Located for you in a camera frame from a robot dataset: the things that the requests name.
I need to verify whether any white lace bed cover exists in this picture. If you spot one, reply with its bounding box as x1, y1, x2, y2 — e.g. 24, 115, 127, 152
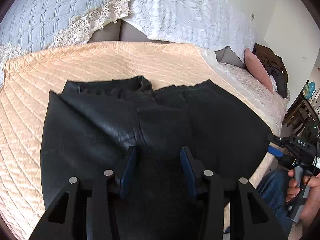
213, 63, 289, 135

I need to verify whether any grey bed headboard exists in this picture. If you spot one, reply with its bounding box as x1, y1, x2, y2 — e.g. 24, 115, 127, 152
88, 20, 150, 43

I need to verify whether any light blue quilted pillow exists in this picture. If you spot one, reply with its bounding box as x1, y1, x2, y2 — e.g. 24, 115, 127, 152
0, 0, 135, 61

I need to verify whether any peach quilted bedspread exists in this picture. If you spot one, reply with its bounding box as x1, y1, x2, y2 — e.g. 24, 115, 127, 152
0, 41, 282, 240

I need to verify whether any person's right hand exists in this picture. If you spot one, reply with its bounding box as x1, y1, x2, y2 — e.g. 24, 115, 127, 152
285, 169, 320, 227

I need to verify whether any white embossed pillow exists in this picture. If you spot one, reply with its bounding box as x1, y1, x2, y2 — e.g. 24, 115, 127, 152
124, 0, 257, 67

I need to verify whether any pink pillow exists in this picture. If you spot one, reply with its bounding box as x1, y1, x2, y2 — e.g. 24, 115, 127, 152
244, 48, 274, 94

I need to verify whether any dark clothes pile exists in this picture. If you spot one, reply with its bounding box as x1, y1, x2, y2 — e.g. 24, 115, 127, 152
253, 43, 289, 99

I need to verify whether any black leather jacket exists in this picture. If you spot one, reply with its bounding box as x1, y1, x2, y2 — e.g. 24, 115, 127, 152
41, 76, 271, 239

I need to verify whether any blue jeans leg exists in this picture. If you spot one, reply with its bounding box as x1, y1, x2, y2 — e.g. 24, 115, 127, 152
257, 169, 292, 237

